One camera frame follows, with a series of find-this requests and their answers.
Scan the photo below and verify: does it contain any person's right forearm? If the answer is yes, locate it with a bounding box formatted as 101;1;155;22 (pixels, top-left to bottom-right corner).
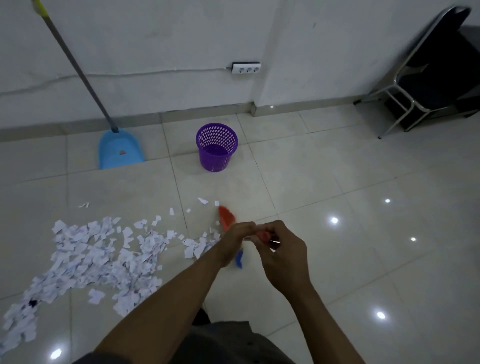
288;280;367;364

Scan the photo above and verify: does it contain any purple plastic waste basket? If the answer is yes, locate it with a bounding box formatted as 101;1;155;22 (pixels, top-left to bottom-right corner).
196;123;239;173

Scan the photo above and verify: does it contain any person's right hand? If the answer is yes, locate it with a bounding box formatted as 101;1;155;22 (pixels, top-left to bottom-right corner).
252;220;314;301

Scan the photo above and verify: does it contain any pile of torn paper pieces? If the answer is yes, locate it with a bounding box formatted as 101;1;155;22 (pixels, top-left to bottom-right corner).
0;197;226;356

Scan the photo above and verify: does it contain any person's dark grey clothing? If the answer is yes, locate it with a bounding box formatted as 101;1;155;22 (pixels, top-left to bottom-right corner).
73;308;298;364

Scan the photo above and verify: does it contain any person's left hand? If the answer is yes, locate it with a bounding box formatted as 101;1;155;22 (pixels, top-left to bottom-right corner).
215;221;259;269

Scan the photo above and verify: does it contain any orange and blue broom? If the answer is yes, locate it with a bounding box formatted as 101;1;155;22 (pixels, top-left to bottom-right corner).
218;205;280;269

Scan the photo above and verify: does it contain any white power strip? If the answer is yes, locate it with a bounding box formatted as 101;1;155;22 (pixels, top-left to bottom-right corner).
232;62;262;75

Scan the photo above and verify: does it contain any person's left forearm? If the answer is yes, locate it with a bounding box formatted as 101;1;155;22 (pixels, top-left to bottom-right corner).
93;252;230;364

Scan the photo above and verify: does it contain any blue dustpan with grey handle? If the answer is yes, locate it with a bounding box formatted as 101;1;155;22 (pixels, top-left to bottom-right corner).
31;0;146;170

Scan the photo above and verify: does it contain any black folding chair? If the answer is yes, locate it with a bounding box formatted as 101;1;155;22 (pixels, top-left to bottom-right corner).
352;5;480;140

